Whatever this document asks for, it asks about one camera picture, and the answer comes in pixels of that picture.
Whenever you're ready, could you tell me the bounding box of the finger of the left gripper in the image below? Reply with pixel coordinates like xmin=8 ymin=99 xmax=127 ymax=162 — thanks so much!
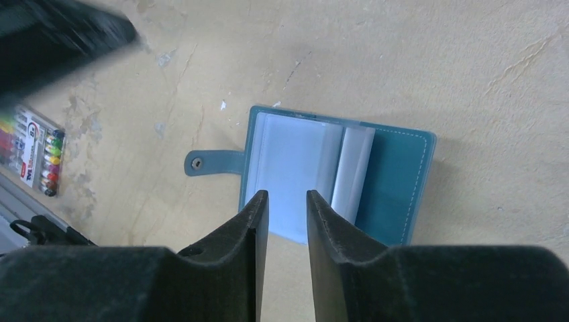
xmin=1 ymin=1 xmax=138 ymax=107

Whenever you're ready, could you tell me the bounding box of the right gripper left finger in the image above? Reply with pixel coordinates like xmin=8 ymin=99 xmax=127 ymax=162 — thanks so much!
xmin=1 ymin=191 xmax=269 ymax=321

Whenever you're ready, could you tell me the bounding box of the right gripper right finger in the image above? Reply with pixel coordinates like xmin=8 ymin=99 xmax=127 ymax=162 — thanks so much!
xmin=307 ymin=191 xmax=568 ymax=321

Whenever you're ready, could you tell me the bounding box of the blue leather card holder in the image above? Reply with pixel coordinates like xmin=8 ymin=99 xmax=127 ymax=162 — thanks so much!
xmin=184 ymin=106 xmax=436 ymax=246

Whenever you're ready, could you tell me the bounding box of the colourful marker box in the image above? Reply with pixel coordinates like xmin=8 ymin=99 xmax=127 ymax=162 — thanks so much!
xmin=1 ymin=104 xmax=65 ymax=197

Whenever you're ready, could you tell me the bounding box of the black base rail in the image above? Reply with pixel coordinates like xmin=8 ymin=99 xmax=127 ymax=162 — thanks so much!
xmin=9 ymin=215 xmax=96 ymax=246

